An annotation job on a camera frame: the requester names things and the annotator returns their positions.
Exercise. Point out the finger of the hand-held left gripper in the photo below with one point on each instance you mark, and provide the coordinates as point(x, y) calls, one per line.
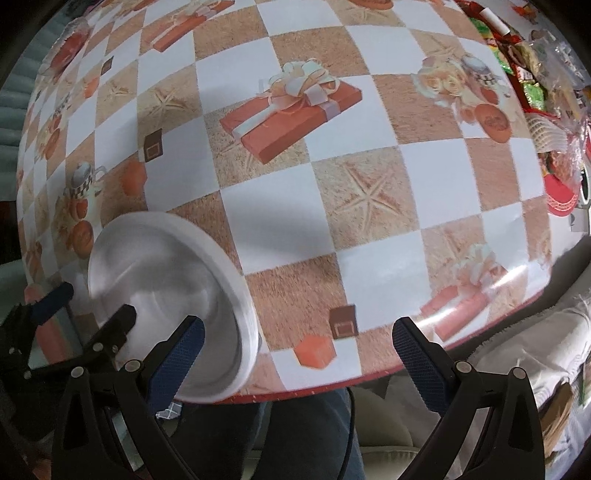
point(51, 302)
point(117, 325)

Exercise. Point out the stack of white paper cups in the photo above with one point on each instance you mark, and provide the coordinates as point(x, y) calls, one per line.
point(547, 133)

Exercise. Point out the beige seat cushion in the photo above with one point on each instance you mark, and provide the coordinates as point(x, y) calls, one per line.
point(388, 420)

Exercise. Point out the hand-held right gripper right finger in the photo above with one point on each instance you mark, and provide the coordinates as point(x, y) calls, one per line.
point(418, 360)

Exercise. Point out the pale teal ribbed upholstery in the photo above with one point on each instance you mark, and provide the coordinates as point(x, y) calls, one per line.
point(14, 106)

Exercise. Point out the clear plastic bag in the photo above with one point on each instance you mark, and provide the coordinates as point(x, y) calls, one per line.
point(565, 50)

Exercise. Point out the printed checkered tablecloth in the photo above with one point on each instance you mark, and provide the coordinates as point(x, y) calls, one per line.
point(295, 221)

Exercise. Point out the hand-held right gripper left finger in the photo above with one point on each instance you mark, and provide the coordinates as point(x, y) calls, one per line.
point(180, 355)

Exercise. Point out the white textured blanket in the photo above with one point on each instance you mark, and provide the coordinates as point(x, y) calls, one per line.
point(554, 332)

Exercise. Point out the pile of colourful snack packets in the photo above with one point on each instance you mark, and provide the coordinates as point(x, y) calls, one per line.
point(521, 69)

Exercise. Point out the white foam bowl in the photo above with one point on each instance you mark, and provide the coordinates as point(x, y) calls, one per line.
point(175, 286)

